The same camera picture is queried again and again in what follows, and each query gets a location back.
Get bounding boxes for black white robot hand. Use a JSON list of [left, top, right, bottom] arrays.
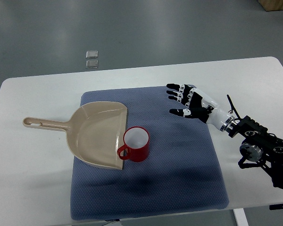
[[166, 83, 235, 132]]

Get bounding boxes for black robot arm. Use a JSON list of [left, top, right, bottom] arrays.
[[226, 95, 283, 189]]

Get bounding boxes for wooden box corner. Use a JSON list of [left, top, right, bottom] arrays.
[[258, 0, 283, 12]]

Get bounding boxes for blue textured mat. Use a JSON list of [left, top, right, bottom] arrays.
[[70, 86, 229, 220]]

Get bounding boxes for lower metal floor plate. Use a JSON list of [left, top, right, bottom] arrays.
[[86, 60, 99, 69]]

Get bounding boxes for black table control panel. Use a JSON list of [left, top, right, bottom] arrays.
[[269, 203, 283, 210]]

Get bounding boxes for white table leg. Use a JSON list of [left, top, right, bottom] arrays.
[[233, 208, 249, 226]]

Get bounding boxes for beige plastic dustpan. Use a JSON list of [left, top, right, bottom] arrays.
[[23, 101, 127, 170]]

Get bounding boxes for red cup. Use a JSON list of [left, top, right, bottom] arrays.
[[117, 126, 150, 162]]

